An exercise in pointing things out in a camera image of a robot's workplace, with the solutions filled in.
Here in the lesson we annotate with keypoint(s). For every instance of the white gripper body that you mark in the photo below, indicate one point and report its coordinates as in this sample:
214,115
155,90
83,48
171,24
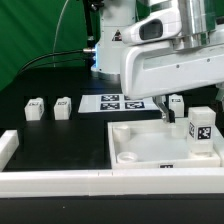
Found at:
156,69

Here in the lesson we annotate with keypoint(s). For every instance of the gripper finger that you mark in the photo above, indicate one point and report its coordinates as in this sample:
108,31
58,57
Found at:
220,94
167,114

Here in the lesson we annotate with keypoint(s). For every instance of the white square tabletop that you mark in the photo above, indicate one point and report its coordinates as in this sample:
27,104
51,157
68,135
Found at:
155,144

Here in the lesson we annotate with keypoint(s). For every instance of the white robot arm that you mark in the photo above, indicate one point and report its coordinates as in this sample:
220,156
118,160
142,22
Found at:
182,24

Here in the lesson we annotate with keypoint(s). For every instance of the white tag sheet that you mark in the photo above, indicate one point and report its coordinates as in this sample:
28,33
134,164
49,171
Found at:
114,103

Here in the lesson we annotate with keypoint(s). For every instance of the white U-shaped fence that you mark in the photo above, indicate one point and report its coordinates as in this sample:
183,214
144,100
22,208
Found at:
102,182

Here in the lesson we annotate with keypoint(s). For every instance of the green backdrop curtain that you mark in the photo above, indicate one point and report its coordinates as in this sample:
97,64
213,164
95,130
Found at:
31,28

